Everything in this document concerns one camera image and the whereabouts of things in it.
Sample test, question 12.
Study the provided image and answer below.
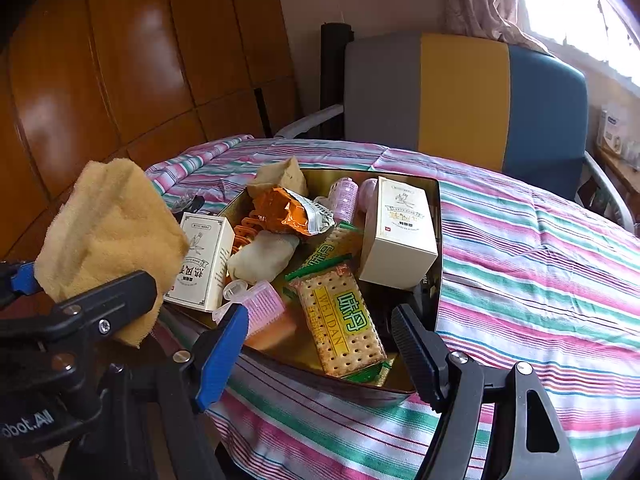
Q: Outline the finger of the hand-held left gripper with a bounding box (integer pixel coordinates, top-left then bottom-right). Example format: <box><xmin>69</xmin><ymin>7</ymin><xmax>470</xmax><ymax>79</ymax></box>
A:
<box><xmin>49</xmin><ymin>270</ymin><xmax>160</xmax><ymax>342</ymax></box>
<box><xmin>0</xmin><ymin>259</ymin><xmax>42</xmax><ymax>311</ymax></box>

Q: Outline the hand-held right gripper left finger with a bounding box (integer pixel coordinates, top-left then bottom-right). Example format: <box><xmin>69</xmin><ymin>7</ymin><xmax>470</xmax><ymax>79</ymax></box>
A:
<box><xmin>60</xmin><ymin>304</ymin><xmax>250</xmax><ymax>480</ymax></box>

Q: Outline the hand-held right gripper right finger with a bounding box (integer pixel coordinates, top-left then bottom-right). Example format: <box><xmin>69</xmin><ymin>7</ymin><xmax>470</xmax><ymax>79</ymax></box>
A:
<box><xmin>391</xmin><ymin>303</ymin><xmax>583</xmax><ymax>480</ymax></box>

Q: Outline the black game controller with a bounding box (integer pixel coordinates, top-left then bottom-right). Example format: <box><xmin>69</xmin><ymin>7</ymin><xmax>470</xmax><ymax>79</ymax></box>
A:
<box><xmin>372</xmin><ymin>272</ymin><xmax>441</xmax><ymax>346</ymax></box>

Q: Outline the pink hair roller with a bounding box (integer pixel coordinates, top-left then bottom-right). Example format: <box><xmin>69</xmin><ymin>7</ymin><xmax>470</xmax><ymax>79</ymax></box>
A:
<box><xmin>327</xmin><ymin>177</ymin><xmax>360</xmax><ymax>223</ymax></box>
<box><xmin>212</xmin><ymin>280</ymin><xmax>287</xmax><ymax>333</ymax></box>

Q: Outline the small yellow sponge block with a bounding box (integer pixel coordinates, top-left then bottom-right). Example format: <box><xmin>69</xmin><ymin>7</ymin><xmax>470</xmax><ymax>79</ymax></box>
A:
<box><xmin>34</xmin><ymin>159</ymin><xmax>191</xmax><ymax>348</ymax></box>

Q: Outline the maroon box with gold lining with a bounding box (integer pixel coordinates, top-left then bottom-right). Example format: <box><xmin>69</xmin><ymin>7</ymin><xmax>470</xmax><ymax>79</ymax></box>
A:
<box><xmin>165</xmin><ymin>167</ymin><xmax>443</xmax><ymax>408</ymax></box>

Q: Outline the cracker packet with green ends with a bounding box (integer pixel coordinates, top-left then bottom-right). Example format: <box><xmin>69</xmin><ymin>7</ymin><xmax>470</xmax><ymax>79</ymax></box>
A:
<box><xmin>300</xmin><ymin>225</ymin><xmax>366</xmax><ymax>273</ymax></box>
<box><xmin>285</xmin><ymin>262</ymin><xmax>393</xmax><ymax>383</ymax></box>

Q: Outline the white carton box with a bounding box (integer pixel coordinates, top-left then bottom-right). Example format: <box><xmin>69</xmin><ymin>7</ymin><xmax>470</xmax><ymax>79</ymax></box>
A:
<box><xmin>162</xmin><ymin>211</ymin><xmax>236</xmax><ymax>313</ymax></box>

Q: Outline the beige sock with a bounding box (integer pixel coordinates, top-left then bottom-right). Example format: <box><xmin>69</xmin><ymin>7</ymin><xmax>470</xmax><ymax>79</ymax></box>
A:
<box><xmin>227</xmin><ymin>232</ymin><xmax>301</xmax><ymax>283</ymax></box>

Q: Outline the cream carton box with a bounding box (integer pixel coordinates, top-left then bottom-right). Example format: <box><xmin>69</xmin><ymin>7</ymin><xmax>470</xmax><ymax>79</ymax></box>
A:
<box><xmin>357</xmin><ymin>176</ymin><xmax>440</xmax><ymax>291</ymax></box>

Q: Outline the orange and white snack packet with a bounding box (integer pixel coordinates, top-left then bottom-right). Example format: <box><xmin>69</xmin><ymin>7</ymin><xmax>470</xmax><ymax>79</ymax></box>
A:
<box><xmin>250</xmin><ymin>186</ymin><xmax>336</xmax><ymax>237</ymax></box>

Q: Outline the pink sock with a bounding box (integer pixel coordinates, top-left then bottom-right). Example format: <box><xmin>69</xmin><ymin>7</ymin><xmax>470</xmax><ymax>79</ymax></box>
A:
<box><xmin>359</xmin><ymin>178</ymin><xmax>380</xmax><ymax>213</ymax></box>

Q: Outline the large yellow sponge block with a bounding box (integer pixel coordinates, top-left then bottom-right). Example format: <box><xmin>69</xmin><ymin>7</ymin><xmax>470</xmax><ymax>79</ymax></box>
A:
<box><xmin>246</xmin><ymin>156</ymin><xmax>310</xmax><ymax>200</ymax></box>

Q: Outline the striped cloth-covered desktop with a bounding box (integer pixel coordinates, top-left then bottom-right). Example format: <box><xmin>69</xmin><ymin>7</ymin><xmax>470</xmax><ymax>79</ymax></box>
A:
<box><xmin>145</xmin><ymin>135</ymin><xmax>640</xmax><ymax>480</ymax></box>

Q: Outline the orange hair clip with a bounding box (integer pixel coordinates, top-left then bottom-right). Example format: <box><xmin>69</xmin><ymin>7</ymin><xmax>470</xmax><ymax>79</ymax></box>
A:
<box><xmin>230</xmin><ymin>210</ymin><xmax>268</xmax><ymax>261</ymax></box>

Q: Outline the wooden wardrobe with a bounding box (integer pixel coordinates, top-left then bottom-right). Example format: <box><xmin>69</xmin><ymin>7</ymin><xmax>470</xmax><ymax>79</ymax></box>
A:
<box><xmin>0</xmin><ymin>0</ymin><xmax>301</xmax><ymax>261</ymax></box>

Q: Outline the wooden side desk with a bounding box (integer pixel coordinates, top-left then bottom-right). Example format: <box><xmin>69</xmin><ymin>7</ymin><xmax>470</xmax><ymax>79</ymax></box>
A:
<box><xmin>595</xmin><ymin>147</ymin><xmax>640</xmax><ymax>201</ymax></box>

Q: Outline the grey yellow blue armchair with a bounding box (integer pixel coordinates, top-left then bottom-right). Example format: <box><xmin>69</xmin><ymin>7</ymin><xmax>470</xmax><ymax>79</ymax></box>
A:
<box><xmin>275</xmin><ymin>32</ymin><xmax>636</xmax><ymax>233</ymax></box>

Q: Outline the white and blue printed box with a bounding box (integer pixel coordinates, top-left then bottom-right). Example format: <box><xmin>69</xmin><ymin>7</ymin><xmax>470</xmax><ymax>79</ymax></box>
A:
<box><xmin>600</xmin><ymin>105</ymin><xmax>631</xmax><ymax>153</ymax></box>

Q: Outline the black panel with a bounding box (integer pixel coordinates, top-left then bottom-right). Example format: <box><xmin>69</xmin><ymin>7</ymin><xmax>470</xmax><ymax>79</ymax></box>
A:
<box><xmin>320</xmin><ymin>22</ymin><xmax>355</xmax><ymax>108</ymax></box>

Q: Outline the pink curtain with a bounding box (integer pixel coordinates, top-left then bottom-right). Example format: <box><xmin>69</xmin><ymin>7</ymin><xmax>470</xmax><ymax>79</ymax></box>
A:
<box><xmin>445</xmin><ymin>0</ymin><xmax>551</xmax><ymax>53</ymax></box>

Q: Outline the window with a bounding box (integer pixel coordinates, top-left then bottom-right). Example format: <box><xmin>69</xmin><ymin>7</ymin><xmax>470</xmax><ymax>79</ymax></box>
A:
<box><xmin>515</xmin><ymin>0</ymin><xmax>640</xmax><ymax>81</ymax></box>

